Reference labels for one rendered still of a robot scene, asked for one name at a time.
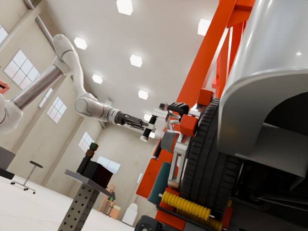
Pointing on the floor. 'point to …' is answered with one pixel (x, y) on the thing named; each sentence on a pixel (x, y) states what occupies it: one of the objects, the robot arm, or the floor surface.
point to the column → (79, 209)
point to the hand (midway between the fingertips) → (149, 127)
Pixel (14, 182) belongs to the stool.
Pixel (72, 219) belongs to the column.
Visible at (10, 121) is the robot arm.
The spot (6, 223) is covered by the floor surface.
